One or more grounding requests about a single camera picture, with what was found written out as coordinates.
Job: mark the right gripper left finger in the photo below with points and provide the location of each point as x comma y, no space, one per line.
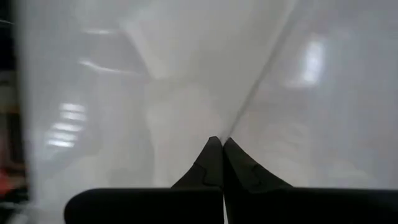
208,171

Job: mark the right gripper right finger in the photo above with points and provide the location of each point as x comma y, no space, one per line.
245,174

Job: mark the white garment with label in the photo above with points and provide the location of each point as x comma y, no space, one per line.
186,77

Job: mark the black aluminium table frame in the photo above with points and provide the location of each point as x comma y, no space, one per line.
6,37

